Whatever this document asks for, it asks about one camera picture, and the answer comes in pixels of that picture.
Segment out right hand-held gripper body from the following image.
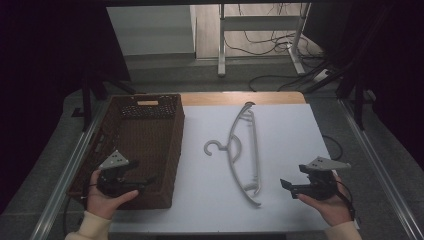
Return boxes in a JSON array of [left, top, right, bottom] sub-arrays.
[[297, 156, 352, 202]]

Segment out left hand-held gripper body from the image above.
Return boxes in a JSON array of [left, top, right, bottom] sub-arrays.
[[96, 149, 137, 199]]

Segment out person's right hand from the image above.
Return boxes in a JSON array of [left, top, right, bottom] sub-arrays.
[[297, 171, 353, 228]]

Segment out person's left hand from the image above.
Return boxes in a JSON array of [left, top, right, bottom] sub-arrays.
[[86, 169, 140, 221]]

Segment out brown wicker basket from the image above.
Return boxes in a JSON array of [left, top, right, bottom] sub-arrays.
[[67, 93, 186, 211]]

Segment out white table cover sheet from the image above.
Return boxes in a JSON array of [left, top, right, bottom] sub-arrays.
[[109, 103, 361, 234]]

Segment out grey plastic clothes hanger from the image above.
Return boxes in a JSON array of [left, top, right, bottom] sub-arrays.
[[203, 101, 263, 208]]

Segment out black stand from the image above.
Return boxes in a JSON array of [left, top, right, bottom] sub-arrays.
[[70, 68, 138, 132], [301, 6, 394, 131]]

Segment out white power strip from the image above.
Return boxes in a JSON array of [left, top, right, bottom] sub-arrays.
[[312, 67, 332, 83]]

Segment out white cabinet panel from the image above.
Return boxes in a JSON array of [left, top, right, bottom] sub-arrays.
[[106, 4, 198, 57]]

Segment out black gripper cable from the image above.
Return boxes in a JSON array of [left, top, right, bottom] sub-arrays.
[[334, 179, 357, 222]]

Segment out black cable loop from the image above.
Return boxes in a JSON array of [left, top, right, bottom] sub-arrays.
[[321, 134, 344, 162]]

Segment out metal rail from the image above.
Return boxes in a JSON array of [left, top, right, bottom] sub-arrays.
[[337, 98, 424, 240], [29, 99, 112, 240]]

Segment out black floor cables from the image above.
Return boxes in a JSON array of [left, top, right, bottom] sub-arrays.
[[223, 3, 334, 93]]

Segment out white metal desk frame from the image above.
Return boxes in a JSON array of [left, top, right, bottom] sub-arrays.
[[217, 3, 312, 78]]

